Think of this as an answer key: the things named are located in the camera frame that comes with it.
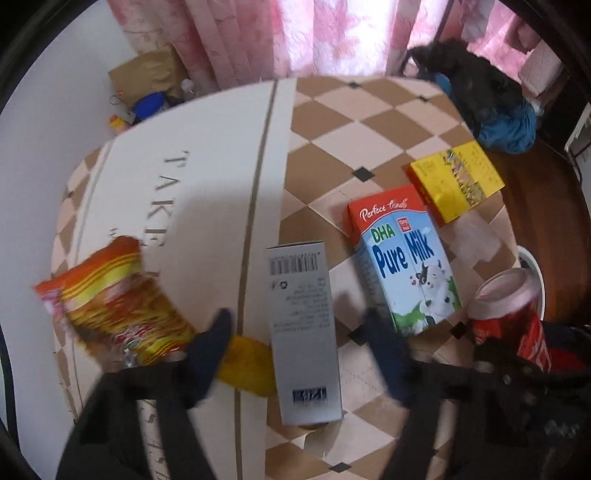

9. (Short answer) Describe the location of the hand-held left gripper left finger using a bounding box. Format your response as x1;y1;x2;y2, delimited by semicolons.
55;308;234;480

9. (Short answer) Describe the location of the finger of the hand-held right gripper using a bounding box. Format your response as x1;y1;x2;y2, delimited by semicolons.
473;337;550;398

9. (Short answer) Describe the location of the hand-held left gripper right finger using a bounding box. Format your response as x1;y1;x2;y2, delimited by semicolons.
362;308;532;480

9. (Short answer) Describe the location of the red drink can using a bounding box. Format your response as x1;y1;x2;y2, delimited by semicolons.
470;268;552;372

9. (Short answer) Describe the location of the grey cardboard box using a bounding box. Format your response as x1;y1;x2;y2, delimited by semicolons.
265;240;354;462

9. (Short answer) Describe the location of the blue and red milk carton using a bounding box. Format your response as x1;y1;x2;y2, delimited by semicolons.
347;185;462;337

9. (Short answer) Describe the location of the orange snack packet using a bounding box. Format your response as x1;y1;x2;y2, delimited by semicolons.
32;235;199;370

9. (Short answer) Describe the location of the yellow cardboard box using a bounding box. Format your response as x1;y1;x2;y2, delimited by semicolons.
405;141;506;226

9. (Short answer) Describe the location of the blue cloth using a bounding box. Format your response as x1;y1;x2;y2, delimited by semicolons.
434;74;539;155

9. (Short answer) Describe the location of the blue-lidded jar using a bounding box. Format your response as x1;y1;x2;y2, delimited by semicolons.
131;92;169;121

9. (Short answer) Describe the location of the black clothes pile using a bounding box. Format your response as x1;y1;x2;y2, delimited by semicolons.
409;39;525;125

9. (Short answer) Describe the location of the brown paper bag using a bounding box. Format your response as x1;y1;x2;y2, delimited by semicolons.
108;45;188;100

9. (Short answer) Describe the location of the pink floral curtain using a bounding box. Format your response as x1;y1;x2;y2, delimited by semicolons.
106;0;564;88

